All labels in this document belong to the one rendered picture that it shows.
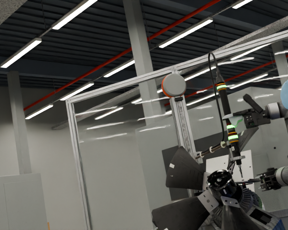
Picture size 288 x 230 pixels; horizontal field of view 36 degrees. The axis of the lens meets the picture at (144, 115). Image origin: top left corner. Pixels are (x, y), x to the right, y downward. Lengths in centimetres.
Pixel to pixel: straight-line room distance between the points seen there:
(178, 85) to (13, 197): 503
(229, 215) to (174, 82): 114
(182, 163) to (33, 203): 551
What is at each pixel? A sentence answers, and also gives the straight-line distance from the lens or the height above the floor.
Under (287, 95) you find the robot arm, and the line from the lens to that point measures 165.
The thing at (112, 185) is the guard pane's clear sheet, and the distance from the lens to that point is 313.
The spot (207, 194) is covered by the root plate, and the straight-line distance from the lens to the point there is 209.
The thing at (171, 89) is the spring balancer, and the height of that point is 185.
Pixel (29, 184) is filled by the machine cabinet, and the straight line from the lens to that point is 762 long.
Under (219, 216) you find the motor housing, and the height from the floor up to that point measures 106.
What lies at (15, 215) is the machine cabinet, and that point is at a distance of 743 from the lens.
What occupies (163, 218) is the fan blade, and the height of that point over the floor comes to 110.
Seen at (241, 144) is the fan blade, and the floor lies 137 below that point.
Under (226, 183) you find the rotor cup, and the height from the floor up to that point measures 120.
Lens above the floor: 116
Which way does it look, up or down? 12 degrees up
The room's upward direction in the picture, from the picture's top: 11 degrees counter-clockwise
